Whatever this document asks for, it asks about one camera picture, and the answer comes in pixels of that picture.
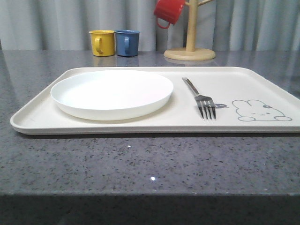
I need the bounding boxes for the white round plate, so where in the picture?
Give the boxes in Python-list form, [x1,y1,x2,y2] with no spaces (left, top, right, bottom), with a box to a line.
[50,69,173,121]

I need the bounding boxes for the silver metal fork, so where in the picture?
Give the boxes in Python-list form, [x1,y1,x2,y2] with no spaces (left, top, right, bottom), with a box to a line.
[182,77,216,120]

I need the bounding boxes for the cream rabbit serving tray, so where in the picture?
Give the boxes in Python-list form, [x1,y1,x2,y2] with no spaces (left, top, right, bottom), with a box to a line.
[10,67,300,135]

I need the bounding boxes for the wooden mug tree stand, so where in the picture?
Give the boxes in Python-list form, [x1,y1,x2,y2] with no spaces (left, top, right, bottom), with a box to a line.
[164,0,216,61]

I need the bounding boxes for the blue mug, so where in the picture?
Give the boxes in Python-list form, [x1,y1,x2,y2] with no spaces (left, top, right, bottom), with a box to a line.
[115,30,140,57]

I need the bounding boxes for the yellow mug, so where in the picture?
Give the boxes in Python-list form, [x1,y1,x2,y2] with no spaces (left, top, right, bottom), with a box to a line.
[89,30,115,57]

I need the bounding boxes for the red hanging mug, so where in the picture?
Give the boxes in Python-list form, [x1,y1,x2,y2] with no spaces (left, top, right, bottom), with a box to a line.
[154,0,185,29]

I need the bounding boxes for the grey curtain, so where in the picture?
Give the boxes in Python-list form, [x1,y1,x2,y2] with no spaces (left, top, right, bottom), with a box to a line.
[0,0,300,51]

